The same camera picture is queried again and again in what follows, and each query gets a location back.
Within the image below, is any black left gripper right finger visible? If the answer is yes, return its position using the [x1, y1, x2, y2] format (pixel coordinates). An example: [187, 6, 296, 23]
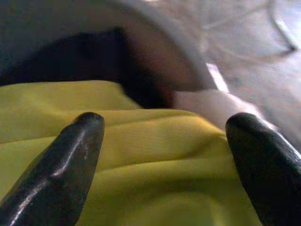
[225, 112, 301, 226]

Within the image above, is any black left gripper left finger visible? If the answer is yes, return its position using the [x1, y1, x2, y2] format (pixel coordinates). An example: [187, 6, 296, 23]
[0, 112, 105, 226]

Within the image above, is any white crumpled garment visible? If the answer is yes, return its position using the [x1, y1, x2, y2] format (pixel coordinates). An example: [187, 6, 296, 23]
[173, 90, 280, 132]

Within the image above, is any grey round tub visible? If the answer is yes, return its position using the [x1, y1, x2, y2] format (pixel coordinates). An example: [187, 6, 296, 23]
[0, 0, 212, 95]

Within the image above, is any lime green garment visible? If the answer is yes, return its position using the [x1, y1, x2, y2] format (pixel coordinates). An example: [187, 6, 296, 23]
[0, 80, 261, 226]

